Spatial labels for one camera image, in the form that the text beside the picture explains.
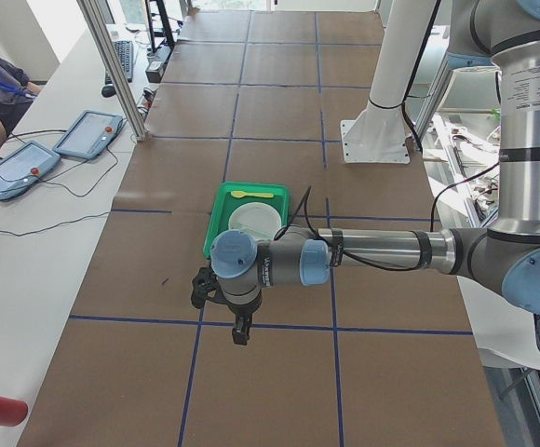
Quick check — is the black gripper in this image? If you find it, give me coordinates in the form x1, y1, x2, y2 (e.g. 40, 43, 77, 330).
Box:
228, 301, 261, 345

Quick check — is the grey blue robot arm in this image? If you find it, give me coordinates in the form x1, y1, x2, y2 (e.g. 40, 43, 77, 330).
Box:
191, 1, 540, 345

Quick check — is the green plastic tray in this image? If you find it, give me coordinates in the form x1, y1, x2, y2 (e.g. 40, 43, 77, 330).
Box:
203, 182, 290, 258

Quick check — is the white round plate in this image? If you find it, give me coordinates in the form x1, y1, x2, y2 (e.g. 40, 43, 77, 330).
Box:
228, 202, 282, 241

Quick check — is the yellow plastic spoon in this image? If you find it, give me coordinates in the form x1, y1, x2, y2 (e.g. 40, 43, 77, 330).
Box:
230, 190, 275, 199

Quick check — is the far blue teach pendant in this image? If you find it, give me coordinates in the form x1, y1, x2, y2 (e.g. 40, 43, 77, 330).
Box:
52, 110, 123, 159

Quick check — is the blue teach pendant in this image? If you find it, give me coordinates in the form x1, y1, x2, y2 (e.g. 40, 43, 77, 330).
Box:
52, 110, 123, 159
0, 141, 61, 200

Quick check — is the white chair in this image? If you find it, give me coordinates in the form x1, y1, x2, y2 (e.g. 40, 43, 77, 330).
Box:
457, 277, 540, 371

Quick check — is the near blue teach pendant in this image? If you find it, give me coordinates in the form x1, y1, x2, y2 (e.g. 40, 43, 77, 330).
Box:
0, 141, 61, 200

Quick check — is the black computer mouse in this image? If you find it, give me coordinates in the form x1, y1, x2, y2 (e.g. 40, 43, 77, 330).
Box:
101, 84, 116, 98

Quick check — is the black keyboard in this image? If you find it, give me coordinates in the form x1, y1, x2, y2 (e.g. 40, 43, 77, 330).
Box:
113, 40, 134, 83

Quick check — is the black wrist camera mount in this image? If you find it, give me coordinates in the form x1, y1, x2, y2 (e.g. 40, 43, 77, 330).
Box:
191, 266, 219, 309

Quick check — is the black camera cable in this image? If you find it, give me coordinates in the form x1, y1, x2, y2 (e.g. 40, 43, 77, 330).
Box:
269, 184, 434, 271

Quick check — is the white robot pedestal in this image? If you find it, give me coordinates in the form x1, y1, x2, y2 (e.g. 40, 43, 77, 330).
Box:
341, 0, 440, 164

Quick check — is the aluminium frame post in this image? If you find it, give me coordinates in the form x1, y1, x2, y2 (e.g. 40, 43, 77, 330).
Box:
77, 0, 148, 142

